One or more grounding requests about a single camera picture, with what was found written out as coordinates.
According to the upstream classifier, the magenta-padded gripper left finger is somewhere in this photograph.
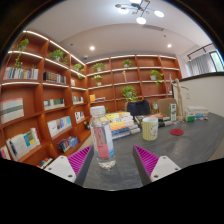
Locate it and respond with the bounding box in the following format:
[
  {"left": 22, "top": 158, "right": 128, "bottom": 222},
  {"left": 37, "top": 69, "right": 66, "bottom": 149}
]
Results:
[{"left": 43, "top": 144, "right": 95, "bottom": 187}]

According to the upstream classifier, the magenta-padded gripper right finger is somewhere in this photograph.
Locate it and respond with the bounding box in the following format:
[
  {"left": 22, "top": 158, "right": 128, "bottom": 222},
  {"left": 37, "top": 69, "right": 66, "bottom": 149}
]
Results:
[{"left": 132, "top": 144, "right": 182, "bottom": 186}]

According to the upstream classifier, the clear bottle with red label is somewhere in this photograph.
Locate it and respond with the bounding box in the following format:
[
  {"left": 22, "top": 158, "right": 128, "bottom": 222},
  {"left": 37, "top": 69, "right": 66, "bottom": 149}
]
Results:
[{"left": 89, "top": 105, "right": 117, "bottom": 170}]

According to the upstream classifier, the flat round red coaster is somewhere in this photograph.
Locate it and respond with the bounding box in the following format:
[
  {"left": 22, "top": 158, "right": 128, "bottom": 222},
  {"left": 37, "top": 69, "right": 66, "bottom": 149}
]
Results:
[{"left": 169, "top": 128, "right": 185, "bottom": 137}]

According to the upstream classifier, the yellow striped white mug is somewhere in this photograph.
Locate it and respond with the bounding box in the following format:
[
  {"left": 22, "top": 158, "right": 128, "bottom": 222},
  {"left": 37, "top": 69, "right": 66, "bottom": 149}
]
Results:
[{"left": 142, "top": 116, "right": 159, "bottom": 142}]

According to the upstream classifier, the stack of black books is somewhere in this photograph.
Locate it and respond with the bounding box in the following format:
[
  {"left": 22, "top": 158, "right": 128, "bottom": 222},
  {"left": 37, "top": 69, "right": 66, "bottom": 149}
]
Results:
[{"left": 134, "top": 113, "right": 173, "bottom": 128}]

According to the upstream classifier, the tall green and white carton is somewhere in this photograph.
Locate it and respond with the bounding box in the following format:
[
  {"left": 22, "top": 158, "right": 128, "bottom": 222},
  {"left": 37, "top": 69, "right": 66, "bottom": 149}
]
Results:
[{"left": 168, "top": 102, "right": 178, "bottom": 122}]

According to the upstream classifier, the small green and white box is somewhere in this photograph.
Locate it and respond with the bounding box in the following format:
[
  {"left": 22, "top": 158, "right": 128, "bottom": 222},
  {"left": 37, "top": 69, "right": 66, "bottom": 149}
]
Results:
[{"left": 184, "top": 109, "right": 196, "bottom": 123}]

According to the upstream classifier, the stack of colourful books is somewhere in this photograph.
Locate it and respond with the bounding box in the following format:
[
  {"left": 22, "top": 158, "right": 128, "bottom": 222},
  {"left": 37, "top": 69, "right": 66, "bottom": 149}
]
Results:
[{"left": 99, "top": 111, "right": 142, "bottom": 140}]

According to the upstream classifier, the tan chair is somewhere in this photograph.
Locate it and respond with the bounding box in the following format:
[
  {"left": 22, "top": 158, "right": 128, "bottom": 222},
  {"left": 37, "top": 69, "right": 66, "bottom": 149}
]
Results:
[{"left": 157, "top": 97, "right": 178, "bottom": 116}]

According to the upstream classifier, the dark office chair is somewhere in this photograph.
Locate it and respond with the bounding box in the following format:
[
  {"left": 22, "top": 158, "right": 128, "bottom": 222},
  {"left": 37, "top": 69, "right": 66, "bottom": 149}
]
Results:
[{"left": 125, "top": 99, "right": 152, "bottom": 117}]

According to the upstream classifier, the stack of white flat boxes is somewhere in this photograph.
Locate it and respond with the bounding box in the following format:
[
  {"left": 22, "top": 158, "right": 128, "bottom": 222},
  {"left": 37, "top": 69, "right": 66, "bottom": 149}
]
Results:
[{"left": 186, "top": 105, "right": 210, "bottom": 120}]

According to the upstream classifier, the wooden artist mannequin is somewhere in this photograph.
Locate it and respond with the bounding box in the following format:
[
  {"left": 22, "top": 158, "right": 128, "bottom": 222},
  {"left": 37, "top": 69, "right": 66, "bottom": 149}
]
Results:
[{"left": 169, "top": 74, "right": 190, "bottom": 122}]

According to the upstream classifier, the orange wooden shelf unit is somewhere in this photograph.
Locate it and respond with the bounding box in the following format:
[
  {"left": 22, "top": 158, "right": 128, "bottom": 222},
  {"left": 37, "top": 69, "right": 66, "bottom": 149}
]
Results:
[{"left": 0, "top": 29, "right": 184, "bottom": 168}]

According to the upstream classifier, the grey curtain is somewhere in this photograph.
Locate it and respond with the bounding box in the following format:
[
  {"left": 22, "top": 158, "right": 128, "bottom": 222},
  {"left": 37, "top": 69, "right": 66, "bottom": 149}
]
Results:
[{"left": 188, "top": 53, "right": 214, "bottom": 77}]

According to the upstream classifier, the window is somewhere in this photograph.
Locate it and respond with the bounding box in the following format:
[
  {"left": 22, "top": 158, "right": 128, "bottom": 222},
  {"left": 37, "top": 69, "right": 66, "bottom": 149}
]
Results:
[{"left": 209, "top": 49, "right": 224, "bottom": 73}]

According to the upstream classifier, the ceiling air vent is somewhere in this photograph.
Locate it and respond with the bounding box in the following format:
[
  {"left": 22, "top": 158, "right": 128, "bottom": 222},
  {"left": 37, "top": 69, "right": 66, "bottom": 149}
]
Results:
[{"left": 143, "top": 24, "right": 165, "bottom": 32}]

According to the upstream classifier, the branched ceiling lamp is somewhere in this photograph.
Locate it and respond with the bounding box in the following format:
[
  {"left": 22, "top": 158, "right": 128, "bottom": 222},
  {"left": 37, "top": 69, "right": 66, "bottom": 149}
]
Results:
[{"left": 114, "top": 0, "right": 165, "bottom": 25}]

